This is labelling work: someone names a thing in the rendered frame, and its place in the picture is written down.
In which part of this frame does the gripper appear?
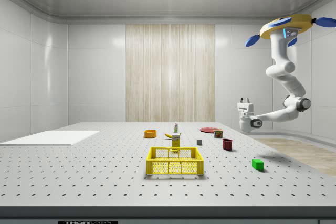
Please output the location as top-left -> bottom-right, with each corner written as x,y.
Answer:
237,98 -> 255,118

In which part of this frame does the dark red mug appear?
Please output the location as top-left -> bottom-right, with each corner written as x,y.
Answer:
222,138 -> 235,152

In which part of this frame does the red plate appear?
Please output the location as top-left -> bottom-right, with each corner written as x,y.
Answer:
199,127 -> 223,134

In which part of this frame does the green block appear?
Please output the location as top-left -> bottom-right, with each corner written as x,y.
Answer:
251,158 -> 265,170

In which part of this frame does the yellow carton box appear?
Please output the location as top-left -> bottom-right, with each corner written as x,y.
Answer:
171,134 -> 181,154

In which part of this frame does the yellow basket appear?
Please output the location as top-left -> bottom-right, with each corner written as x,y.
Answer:
145,146 -> 205,176

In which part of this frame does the drone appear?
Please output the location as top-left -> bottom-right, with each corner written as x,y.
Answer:
245,14 -> 336,48

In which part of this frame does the white board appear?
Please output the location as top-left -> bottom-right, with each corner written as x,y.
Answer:
0,130 -> 101,146

